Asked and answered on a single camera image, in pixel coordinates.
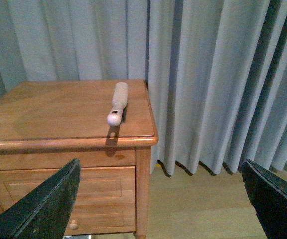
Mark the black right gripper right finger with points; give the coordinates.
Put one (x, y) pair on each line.
(268, 195)

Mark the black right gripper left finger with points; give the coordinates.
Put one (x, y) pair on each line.
(44, 213)

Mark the grey curtain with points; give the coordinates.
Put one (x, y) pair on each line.
(216, 69)

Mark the wooden nightstand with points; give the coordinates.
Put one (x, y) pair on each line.
(44, 125)

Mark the beige hand brush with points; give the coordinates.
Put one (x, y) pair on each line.
(119, 102)

